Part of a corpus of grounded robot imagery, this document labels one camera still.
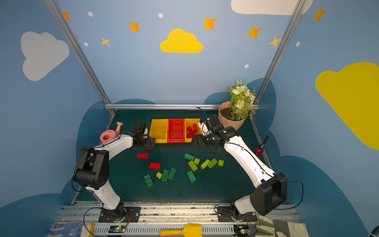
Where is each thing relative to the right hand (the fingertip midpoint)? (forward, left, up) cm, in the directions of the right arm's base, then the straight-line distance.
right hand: (201, 140), depth 80 cm
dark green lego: (-18, +30, -18) cm, 39 cm away
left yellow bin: (+19, +31, -18) cm, 41 cm away
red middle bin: (+18, +18, -16) cm, 30 cm away
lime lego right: (-4, -8, -19) cm, 21 cm away
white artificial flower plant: (+25, -24, +8) cm, 36 cm away
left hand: (+7, +34, -14) cm, 37 cm away
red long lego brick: (-8, +28, -19) cm, 35 cm away
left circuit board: (-42, +39, -19) cm, 60 cm away
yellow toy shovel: (-40, +3, -18) cm, 44 cm away
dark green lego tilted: (-13, +17, -18) cm, 27 cm away
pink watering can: (+6, +60, -8) cm, 61 cm away
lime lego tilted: (-6, -3, -18) cm, 19 cm away
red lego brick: (-3, +37, -17) cm, 40 cm away
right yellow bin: (+24, +7, -20) cm, 31 cm away
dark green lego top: (-2, +7, -18) cm, 19 cm away
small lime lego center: (-3, +2, -19) cm, 20 cm away
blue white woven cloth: (-43, +61, -19) cm, 77 cm away
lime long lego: (-7, +5, -19) cm, 20 cm away
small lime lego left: (-14, +24, -18) cm, 33 cm away
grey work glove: (-36, -35, -19) cm, 53 cm away
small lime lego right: (-4, -13, -19) cm, 24 cm away
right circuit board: (-38, -22, -21) cm, 48 cm away
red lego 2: (+19, +7, -19) cm, 28 cm away
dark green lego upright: (-14, +21, -18) cm, 31 cm away
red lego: (+24, +4, -19) cm, 31 cm away
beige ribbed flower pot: (+30, -17, -12) cm, 36 cm away
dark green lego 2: (-13, +5, -18) cm, 23 cm away
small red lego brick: (+3, +34, -18) cm, 39 cm away
